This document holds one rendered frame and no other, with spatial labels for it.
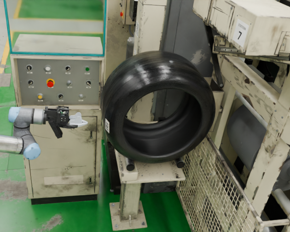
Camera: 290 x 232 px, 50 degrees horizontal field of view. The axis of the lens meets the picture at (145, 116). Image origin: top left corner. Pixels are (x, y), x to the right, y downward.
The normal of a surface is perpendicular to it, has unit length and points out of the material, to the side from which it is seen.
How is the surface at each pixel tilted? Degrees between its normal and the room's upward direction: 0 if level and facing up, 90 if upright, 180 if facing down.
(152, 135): 35
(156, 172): 0
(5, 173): 0
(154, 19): 90
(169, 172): 0
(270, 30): 90
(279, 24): 90
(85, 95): 90
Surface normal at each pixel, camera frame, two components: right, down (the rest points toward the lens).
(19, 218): 0.11, -0.84
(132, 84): -0.26, -0.11
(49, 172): 0.19, 0.54
